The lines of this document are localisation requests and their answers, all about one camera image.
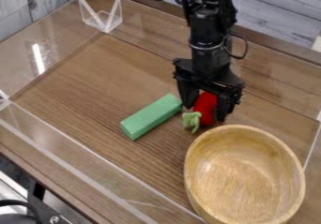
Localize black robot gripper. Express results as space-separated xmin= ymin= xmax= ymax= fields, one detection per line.
xmin=173 ymin=41 xmax=245 ymax=123

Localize red plush strawberry toy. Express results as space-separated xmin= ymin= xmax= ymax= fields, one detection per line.
xmin=182 ymin=92 xmax=218 ymax=134

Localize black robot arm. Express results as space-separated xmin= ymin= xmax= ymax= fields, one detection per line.
xmin=157 ymin=0 xmax=245 ymax=126

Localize green rectangular block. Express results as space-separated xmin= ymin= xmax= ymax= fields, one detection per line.
xmin=120 ymin=94 xmax=182 ymax=141

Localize wooden bowl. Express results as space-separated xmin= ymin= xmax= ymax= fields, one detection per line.
xmin=185 ymin=125 xmax=306 ymax=224

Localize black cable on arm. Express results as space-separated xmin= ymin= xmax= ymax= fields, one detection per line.
xmin=225 ymin=34 xmax=250 ymax=61

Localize clear acrylic table enclosure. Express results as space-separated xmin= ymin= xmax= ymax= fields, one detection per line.
xmin=0 ymin=2 xmax=321 ymax=224

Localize black table leg bracket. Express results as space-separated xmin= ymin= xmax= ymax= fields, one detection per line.
xmin=28 ymin=182 xmax=72 ymax=224

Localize black cable lower left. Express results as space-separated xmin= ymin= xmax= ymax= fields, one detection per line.
xmin=0 ymin=198 xmax=43 ymax=224

